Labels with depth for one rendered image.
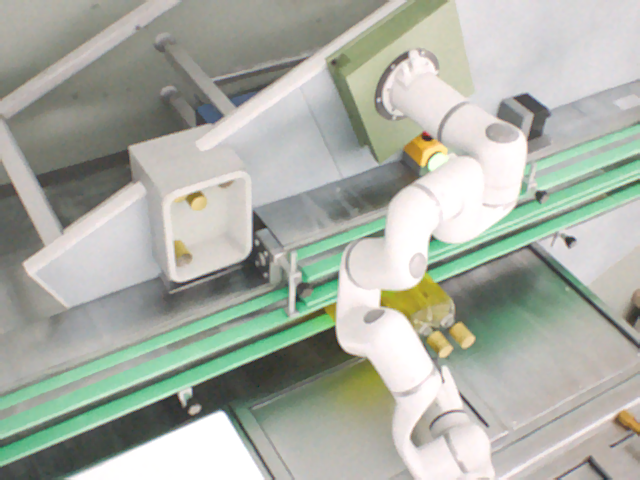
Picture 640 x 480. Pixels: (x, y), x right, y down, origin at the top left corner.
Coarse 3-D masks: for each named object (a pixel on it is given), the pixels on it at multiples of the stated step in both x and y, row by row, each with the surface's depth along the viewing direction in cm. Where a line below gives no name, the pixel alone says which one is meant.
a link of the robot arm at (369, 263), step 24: (408, 192) 132; (408, 216) 128; (432, 216) 131; (384, 240) 131; (408, 240) 126; (360, 264) 133; (384, 264) 127; (408, 264) 125; (384, 288) 132; (408, 288) 129
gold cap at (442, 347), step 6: (438, 330) 166; (432, 336) 165; (438, 336) 165; (426, 342) 166; (432, 342) 164; (438, 342) 164; (444, 342) 163; (438, 348) 163; (444, 348) 163; (450, 348) 164; (438, 354) 163; (444, 354) 164
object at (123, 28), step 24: (168, 0) 192; (120, 24) 191; (144, 24) 192; (360, 24) 166; (96, 48) 190; (48, 72) 189; (72, 72) 190; (288, 72) 165; (24, 96) 187; (0, 120) 184; (0, 144) 179; (24, 168) 172; (24, 192) 168; (120, 192) 160; (48, 216) 162; (48, 240) 158
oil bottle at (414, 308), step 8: (392, 296) 171; (400, 296) 171; (408, 296) 171; (416, 296) 171; (400, 304) 169; (408, 304) 169; (416, 304) 169; (424, 304) 169; (408, 312) 167; (416, 312) 167; (424, 312) 168; (432, 312) 169; (408, 320) 167; (416, 320) 166; (424, 320) 167; (432, 320) 168; (416, 328) 167
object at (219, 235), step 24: (192, 192) 145; (216, 192) 158; (240, 192) 155; (168, 216) 146; (192, 216) 159; (216, 216) 162; (240, 216) 159; (168, 240) 149; (192, 240) 163; (216, 240) 165; (240, 240) 163; (168, 264) 154; (192, 264) 160; (216, 264) 161
